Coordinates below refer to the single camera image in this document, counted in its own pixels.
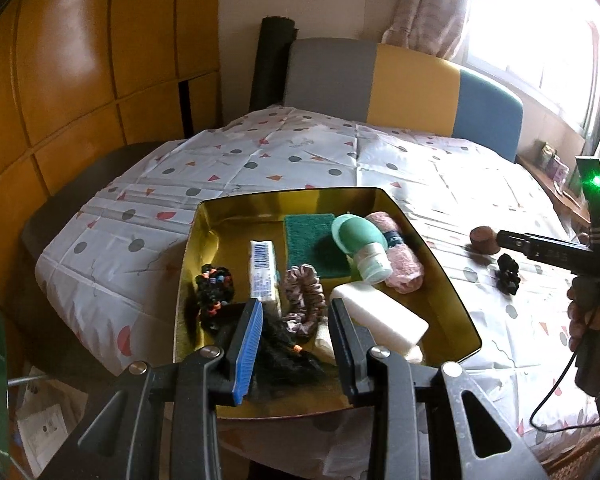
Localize wooden wardrobe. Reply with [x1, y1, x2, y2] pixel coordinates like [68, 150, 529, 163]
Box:
[0, 0, 224, 196]

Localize gold metal tray box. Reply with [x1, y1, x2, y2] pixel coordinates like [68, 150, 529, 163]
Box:
[172, 186, 484, 421]

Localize white sponge block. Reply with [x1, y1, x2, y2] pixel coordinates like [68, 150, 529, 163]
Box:
[330, 282, 429, 364]

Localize black scrunchie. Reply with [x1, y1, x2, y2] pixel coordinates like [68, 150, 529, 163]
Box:
[496, 254, 520, 296]

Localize patterned white tablecloth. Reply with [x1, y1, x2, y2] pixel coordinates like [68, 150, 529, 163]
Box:
[35, 107, 598, 460]

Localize colourful beaded black hair tie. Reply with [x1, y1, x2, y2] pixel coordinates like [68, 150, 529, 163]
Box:
[194, 263, 236, 334]

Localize grey yellow blue headboard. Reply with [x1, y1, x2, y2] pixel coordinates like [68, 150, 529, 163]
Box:
[284, 38, 524, 162]

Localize papers on floor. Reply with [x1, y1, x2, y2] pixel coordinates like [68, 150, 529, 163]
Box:
[16, 367, 88, 478]

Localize pink curtain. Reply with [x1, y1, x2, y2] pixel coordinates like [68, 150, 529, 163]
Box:
[381, 0, 468, 60]

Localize green silicone travel bottle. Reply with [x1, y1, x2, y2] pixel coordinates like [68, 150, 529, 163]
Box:
[332, 214, 392, 285]

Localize brown makeup sponge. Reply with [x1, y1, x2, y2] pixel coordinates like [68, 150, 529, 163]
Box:
[469, 226, 501, 256]

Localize black rolled mat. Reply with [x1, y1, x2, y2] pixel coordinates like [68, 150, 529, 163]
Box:
[249, 16, 298, 112]

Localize person's right hand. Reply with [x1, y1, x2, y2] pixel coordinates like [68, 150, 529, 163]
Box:
[567, 286, 600, 352]

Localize pink striped scrunchie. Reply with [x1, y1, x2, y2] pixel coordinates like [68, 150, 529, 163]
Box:
[282, 263, 327, 340]

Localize pink towel blue band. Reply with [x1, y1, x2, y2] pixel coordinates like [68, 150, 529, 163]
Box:
[365, 211, 425, 294]

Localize black hair net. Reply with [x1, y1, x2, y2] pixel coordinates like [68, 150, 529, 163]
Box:
[249, 313, 329, 403]

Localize white packet blue label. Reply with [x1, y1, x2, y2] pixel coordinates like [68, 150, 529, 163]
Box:
[249, 240, 282, 318]

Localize green scouring sponge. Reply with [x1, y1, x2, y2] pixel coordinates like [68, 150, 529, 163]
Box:
[283, 214, 350, 278]

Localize purple box on desk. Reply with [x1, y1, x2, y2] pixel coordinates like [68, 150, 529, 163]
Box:
[547, 158, 569, 190]

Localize black cable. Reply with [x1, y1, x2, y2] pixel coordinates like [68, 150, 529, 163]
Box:
[528, 309, 600, 435]

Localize wooden side desk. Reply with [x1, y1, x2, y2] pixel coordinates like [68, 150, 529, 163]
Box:
[516, 155, 590, 228]

